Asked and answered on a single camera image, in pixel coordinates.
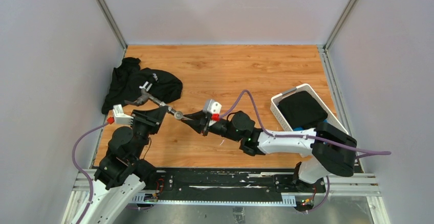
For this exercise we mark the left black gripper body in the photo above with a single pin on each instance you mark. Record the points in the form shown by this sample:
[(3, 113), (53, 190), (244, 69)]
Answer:
[(143, 130)]

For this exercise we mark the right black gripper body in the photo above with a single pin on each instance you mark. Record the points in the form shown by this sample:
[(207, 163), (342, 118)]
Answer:
[(206, 126)]

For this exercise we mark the grey tee pipe fitting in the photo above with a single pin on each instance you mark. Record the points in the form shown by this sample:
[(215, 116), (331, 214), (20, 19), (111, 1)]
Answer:
[(170, 110)]

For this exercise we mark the grey faucet with lever handle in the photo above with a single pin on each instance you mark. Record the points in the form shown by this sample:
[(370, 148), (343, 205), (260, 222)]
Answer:
[(144, 98)]

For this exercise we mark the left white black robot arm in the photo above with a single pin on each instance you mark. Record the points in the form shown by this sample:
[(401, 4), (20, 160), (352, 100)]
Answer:
[(122, 173)]

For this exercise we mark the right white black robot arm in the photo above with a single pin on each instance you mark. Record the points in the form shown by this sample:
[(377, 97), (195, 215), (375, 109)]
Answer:
[(331, 150)]

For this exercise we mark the black cloth with white print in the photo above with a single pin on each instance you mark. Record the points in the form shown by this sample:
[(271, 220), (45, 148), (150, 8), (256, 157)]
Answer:
[(128, 77)]

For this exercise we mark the white plastic basket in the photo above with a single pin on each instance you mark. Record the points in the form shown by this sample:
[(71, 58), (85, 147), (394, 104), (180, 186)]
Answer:
[(303, 87)]

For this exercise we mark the black cloth in basket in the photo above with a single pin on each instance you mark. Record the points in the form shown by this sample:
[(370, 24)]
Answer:
[(302, 110)]

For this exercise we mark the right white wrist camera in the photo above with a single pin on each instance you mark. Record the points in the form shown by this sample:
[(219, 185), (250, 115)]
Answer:
[(213, 108)]

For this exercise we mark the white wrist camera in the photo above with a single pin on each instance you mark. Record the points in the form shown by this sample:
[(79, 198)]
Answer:
[(213, 108), (119, 116)]

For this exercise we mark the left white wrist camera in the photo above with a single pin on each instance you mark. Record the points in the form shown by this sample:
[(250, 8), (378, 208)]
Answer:
[(119, 116)]

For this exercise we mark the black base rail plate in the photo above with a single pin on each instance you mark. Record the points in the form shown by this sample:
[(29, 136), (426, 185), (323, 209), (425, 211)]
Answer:
[(219, 186)]

